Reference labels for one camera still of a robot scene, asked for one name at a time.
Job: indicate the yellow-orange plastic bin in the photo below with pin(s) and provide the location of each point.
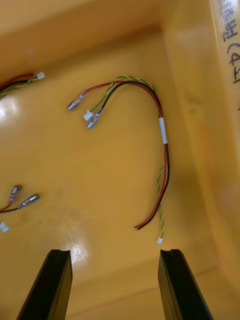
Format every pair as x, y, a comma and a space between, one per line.
100, 162

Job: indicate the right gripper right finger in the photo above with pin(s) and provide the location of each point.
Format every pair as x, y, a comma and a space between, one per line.
180, 287

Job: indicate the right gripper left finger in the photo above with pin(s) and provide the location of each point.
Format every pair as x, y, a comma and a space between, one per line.
47, 287

